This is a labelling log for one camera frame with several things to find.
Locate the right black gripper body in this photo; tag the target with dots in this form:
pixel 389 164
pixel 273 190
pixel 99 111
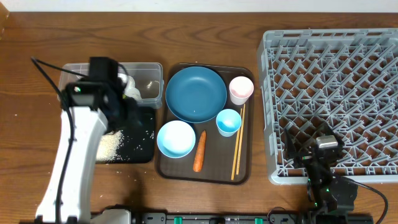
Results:
pixel 305 154

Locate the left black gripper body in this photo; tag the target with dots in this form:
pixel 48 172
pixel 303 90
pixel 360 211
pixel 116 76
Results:
pixel 130 109

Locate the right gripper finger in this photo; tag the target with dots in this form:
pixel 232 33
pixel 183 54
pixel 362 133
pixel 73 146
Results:
pixel 329 131
pixel 289 146

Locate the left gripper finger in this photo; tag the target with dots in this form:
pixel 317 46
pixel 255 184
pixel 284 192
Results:
pixel 117 119
pixel 134 117

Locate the white napkin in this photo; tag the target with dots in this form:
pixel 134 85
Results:
pixel 130 87

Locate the light blue rice bowl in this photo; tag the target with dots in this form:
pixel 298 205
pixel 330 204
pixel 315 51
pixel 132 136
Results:
pixel 176 139

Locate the orange carrot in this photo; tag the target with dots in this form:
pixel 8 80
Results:
pixel 200 153

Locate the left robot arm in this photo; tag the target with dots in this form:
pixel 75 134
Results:
pixel 91 108

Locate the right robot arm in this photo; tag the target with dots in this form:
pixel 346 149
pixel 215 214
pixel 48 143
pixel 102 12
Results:
pixel 332 196

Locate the grey dishwasher rack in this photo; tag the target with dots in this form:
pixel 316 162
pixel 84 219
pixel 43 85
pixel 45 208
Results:
pixel 346 78

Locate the white rice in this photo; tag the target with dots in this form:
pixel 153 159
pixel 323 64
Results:
pixel 126 147

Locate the black tray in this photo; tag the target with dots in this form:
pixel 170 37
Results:
pixel 148 119

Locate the clear plastic bin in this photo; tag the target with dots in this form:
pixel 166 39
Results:
pixel 148 77

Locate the wooden chopstick left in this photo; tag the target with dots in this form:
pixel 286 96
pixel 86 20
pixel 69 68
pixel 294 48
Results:
pixel 236 148

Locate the dark blue plate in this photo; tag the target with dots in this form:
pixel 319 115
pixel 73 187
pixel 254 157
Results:
pixel 196 94

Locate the light blue cup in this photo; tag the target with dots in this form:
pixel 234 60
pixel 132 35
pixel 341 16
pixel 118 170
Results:
pixel 228 122

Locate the brown serving tray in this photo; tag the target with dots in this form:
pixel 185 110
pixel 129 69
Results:
pixel 219 155

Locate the pink cup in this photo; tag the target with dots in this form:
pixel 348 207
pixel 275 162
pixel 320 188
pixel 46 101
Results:
pixel 240 89

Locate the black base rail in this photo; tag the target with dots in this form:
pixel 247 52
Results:
pixel 118 216

